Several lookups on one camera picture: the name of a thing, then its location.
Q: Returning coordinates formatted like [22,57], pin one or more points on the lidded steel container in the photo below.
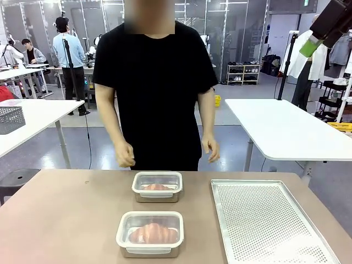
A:
[156,177]
[149,218]

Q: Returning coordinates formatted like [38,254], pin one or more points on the white background desk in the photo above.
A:
[22,74]

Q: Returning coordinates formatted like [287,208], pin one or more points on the wooden shoe rack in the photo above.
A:
[243,74]

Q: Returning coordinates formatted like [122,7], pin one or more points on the black round stool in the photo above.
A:
[16,180]

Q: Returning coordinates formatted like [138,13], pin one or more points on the large white table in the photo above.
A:
[288,129]

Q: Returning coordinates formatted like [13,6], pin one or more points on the person's right hand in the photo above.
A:
[124,155]

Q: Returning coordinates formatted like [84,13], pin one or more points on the steel rectangular container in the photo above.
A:
[149,254]
[156,199]

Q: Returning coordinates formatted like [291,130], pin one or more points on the perforated aluminium baking tray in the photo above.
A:
[261,220]

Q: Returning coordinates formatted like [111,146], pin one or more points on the black utility cart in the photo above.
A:
[331,99]

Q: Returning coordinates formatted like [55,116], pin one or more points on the near lidded steel container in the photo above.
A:
[149,218]

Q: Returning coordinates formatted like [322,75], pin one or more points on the person's left hand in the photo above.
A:
[211,144]

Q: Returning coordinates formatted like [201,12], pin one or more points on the person's left forearm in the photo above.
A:
[209,122]

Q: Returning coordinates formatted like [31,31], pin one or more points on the flat yellow crate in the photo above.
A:
[341,126]

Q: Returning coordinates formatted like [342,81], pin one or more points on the golden croissant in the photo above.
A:
[154,233]
[158,187]

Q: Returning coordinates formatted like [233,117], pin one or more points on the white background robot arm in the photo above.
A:
[11,52]

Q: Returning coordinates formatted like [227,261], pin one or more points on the person's right forearm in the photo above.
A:
[112,126]

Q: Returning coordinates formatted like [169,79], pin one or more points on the white table with grey leg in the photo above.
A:
[41,118]

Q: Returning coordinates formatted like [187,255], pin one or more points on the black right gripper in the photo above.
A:
[336,19]

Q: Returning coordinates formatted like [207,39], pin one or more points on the person in black T-shirt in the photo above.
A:
[154,90]

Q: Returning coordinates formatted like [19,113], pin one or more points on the seated person in grey jacket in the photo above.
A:
[33,55]

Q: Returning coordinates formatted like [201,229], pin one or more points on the black bag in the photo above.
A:
[270,66]

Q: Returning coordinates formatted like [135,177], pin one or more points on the grey mesh basket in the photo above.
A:
[11,119]

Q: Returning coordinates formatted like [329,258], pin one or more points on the small yellow crate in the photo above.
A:
[217,101]

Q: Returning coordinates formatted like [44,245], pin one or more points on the far lidded steel container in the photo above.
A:
[156,177]

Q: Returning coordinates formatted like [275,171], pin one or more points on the man in light blue shirt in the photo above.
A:
[68,55]

